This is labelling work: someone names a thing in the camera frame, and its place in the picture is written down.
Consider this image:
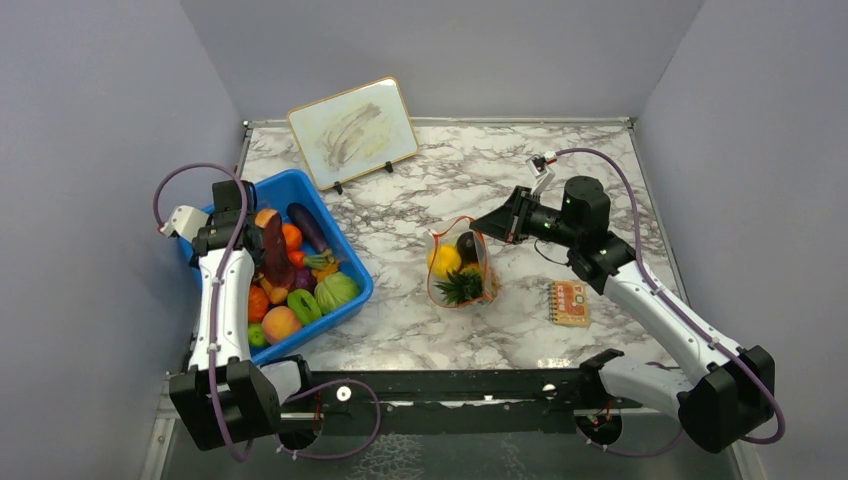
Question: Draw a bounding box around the small green toy lime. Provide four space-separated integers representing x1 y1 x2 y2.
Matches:
247 323 269 349

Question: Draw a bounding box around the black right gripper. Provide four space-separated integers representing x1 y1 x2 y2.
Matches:
470 186 581 248

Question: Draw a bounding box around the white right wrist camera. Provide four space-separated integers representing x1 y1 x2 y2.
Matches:
526 151 557 198

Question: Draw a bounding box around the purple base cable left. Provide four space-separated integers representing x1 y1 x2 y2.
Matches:
272 378 383 463

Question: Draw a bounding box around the orange toy tangerine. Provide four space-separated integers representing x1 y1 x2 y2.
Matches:
281 223 303 252

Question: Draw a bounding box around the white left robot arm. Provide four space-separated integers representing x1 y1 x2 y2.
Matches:
159 180 315 451

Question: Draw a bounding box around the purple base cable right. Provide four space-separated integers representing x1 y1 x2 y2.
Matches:
573 360 684 459

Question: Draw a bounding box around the green toy starfruit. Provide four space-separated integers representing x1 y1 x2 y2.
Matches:
286 289 323 326

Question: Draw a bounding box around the toy pineapple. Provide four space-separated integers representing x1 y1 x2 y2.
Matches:
435 263 484 306

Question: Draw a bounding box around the clear orange-zip bag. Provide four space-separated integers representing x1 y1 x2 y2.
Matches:
426 215 499 309

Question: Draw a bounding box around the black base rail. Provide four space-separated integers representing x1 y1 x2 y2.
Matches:
278 363 640 440

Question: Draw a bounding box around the purple toy cabbage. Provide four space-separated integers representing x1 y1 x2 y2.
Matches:
292 268 317 293

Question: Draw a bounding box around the blue plastic basket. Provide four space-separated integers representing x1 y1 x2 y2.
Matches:
176 168 375 367

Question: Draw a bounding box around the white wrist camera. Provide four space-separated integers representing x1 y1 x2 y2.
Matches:
526 151 557 198
158 205 209 242

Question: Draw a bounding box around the yellow toy pear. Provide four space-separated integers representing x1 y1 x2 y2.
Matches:
428 245 462 279

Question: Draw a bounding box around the small orange notebook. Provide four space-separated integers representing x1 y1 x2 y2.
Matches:
548 281 590 328

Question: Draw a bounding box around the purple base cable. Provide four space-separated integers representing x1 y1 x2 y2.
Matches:
573 360 684 459
272 378 383 463

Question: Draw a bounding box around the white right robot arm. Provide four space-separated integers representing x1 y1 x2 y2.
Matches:
470 176 786 453

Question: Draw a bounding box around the orange toy peach front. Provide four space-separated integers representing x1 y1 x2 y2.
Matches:
261 306 302 345

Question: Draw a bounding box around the dark purple toy plum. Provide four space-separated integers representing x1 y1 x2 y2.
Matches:
455 231 479 266

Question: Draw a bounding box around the purple toy eggplant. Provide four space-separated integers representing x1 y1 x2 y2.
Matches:
286 202 332 255

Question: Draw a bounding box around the small orange toy pumpkin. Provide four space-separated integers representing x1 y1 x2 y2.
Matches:
247 285 270 324

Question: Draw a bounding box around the white drawing board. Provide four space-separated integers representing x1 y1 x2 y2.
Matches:
286 76 420 190

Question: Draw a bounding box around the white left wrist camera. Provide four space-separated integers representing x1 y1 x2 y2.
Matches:
158 205 209 242

